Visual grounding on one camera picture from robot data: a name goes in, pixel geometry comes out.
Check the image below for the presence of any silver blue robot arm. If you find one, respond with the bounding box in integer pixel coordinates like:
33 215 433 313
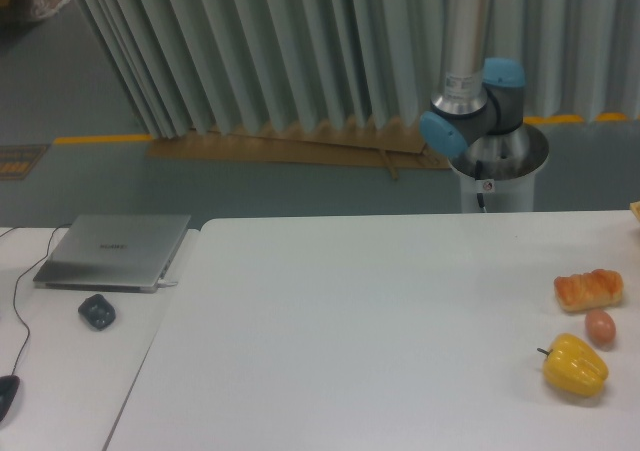
419 0 525 158

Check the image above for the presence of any wicker basket edge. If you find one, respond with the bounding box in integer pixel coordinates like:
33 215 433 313
629 201 640 222

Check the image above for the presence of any flat brown cardboard sheet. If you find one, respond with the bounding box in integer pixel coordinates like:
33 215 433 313
147 117 449 180

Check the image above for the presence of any grey folding partition screen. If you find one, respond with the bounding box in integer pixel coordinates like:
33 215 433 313
77 0 639 138

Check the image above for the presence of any silver closed laptop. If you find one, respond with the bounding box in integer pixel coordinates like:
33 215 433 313
33 214 190 292

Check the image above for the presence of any glazed bread loaf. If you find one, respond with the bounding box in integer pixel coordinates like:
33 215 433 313
553 269 624 313

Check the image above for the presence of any yellow bell pepper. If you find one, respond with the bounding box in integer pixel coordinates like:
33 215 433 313
537 333 609 398

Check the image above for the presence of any brown egg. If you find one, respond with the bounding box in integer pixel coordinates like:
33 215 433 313
585 309 617 346

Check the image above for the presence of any black computer mouse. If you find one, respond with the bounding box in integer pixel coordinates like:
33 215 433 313
0 374 21 421

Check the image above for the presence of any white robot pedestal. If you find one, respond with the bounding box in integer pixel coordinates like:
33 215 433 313
450 124 550 213

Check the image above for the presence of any black mouse cable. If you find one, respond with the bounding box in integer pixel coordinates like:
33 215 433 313
0 222 74 378

